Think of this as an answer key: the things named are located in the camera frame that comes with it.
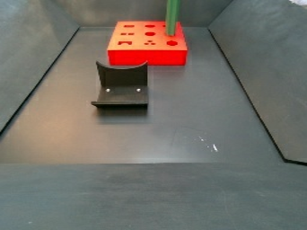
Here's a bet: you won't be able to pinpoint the black curved holder bracket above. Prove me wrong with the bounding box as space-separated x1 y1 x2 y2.
91 62 148 108

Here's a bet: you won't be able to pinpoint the green star-shaped peg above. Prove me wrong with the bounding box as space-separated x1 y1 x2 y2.
165 0 180 36

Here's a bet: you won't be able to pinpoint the red shape-sorting block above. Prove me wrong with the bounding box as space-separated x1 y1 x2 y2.
107 21 188 66

